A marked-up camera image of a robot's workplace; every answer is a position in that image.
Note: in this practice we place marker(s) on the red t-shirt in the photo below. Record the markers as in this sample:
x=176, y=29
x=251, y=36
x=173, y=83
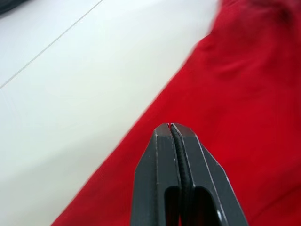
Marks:
x=223, y=94

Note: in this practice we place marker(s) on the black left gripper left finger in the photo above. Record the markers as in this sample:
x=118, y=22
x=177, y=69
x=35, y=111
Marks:
x=155, y=169

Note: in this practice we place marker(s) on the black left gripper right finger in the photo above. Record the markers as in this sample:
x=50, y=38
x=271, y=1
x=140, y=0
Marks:
x=202, y=174

